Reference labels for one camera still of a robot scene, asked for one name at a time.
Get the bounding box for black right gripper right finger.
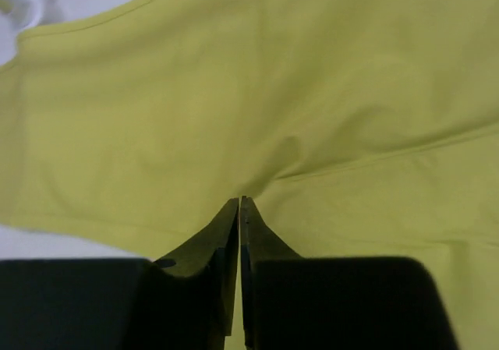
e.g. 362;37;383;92
239;197;458;349

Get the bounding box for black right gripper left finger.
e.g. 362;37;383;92
1;199;239;349

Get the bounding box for yellow trousers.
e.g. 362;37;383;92
1;0;498;349

